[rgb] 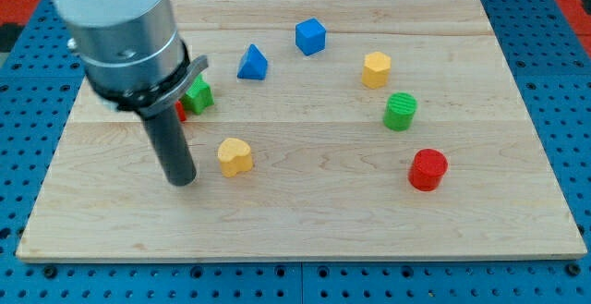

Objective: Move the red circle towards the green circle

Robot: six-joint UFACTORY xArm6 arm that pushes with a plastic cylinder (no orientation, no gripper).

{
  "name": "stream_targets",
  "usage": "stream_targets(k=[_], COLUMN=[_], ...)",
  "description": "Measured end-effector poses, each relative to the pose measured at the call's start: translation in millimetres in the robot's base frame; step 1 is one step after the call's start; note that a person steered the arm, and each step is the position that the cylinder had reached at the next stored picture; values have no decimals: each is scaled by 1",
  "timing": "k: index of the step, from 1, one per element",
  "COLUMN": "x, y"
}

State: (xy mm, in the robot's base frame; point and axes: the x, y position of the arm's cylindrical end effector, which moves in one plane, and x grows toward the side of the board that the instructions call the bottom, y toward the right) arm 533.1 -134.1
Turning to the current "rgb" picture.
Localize red cylinder block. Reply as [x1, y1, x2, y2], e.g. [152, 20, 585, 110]
[408, 149, 449, 191]

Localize yellow heart block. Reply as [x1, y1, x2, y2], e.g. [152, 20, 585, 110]
[217, 138, 254, 177]

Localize wooden board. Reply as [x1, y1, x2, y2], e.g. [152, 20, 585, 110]
[17, 0, 587, 263]

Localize red block behind rod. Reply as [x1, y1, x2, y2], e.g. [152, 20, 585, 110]
[175, 101, 187, 122]

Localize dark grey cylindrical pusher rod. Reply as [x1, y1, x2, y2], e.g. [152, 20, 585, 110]
[140, 106, 197, 187]

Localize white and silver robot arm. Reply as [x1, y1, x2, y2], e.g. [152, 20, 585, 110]
[53, 0, 208, 187]

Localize blue cube block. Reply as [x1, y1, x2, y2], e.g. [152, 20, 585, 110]
[295, 18, 326, 55]

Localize yellow hexagon block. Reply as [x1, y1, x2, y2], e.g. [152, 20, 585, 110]
[361, 52, 392, 89]

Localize green cylinder block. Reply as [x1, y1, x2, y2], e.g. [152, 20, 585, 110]
[382, 92, 417, 131]

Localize black clamp flange with bracket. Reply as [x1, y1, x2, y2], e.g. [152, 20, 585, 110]
[88, 48, 209, 118]

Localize blue triangle block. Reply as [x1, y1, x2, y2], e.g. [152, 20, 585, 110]
[237, 44, 268, 80]

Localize green star block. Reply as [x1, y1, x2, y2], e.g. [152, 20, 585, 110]
[181, 74, 214, 115]

